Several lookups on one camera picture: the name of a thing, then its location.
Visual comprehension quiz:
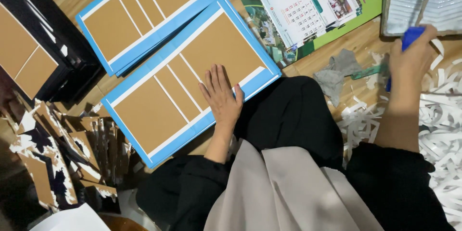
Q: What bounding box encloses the green printed poster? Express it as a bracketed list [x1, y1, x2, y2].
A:
[227, 0, 383, 69]

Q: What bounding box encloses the pile of torn cardboard scraps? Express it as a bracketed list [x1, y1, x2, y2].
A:
[0, 96, 136, 213]

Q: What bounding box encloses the heap of white paper strips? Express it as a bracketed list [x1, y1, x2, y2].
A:
[336, 38, 462, 229]

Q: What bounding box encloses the person's left hand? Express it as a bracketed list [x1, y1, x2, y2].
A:
[198, 64, 245, 131]

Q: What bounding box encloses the white wall calendar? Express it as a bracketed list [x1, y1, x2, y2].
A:
[245, 0, 363, 51]

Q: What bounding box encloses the blue-edged brown board cover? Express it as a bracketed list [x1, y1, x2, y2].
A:
[101, 0, 282, 169]

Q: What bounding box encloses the blue paint roller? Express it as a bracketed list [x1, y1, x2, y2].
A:
[385, 26, 426, 92]

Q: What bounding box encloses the person's right hand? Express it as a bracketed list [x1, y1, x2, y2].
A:
[389, 25, 438, 96]

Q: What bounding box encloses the stack of black-edged covers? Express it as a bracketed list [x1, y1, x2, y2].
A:
[0, 0, 103, 103]

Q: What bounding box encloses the grey rag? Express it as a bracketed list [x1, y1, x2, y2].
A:
[313, 48, 364, 108]

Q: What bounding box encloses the white paper sheet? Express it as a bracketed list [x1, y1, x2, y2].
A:
[29, 202, 112, 231]

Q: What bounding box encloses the green-handled tool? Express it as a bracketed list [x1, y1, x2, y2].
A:
[351, 63, 390, 81]

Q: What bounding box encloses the stack of blue-edged covers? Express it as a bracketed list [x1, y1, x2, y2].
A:
[75, 0, 226, 78]

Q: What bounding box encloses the silver paint tray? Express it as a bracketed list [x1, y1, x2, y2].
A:
[380, 0, 462, 37]

